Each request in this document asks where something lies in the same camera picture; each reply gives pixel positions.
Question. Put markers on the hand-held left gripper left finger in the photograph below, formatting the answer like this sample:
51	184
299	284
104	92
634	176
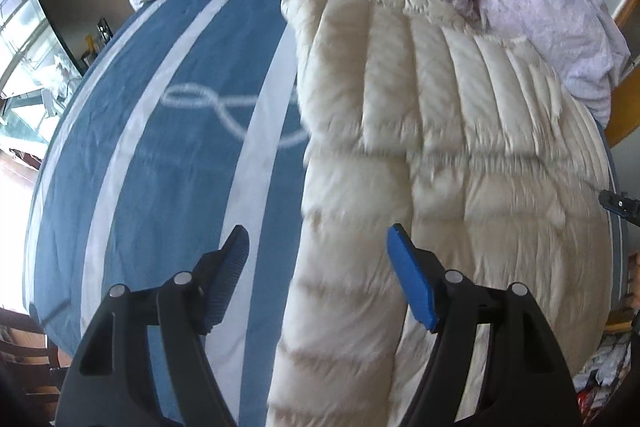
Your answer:
231	267

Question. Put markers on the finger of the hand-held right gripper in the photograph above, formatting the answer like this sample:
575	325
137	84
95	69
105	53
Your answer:
618	202

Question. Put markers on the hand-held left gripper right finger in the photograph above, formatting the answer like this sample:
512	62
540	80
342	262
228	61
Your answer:
412	277

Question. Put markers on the blue white striped bed sheet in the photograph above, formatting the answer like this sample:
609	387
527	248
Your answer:
175	157

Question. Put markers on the pile of printed cloth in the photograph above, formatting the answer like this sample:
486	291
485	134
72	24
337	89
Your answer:
607	367

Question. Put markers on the dark wooden chair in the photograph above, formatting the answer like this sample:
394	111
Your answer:
30	367

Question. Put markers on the glass window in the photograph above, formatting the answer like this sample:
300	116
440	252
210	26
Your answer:
25	32

